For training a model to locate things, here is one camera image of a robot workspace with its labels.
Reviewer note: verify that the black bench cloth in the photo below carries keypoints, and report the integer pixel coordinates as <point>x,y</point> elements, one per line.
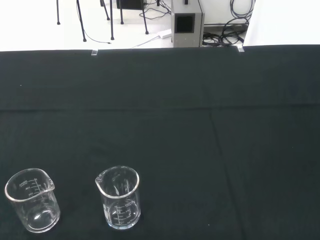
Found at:
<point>175,150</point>

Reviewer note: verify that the white power strip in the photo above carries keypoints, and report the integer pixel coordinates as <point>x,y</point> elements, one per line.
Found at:
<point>165,34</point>

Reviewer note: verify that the grey metal cabinet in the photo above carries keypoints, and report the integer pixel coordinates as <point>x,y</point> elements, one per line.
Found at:
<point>186,37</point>

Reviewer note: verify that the clear cloth clip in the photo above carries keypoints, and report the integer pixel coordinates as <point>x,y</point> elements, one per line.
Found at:
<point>94,52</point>
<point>240,49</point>

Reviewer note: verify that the black tripod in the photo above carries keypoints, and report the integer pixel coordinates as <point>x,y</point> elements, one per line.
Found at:
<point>111,22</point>
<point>144,20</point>
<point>81,22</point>

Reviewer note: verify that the pale board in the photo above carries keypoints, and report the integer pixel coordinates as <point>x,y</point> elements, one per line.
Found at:
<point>282,22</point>

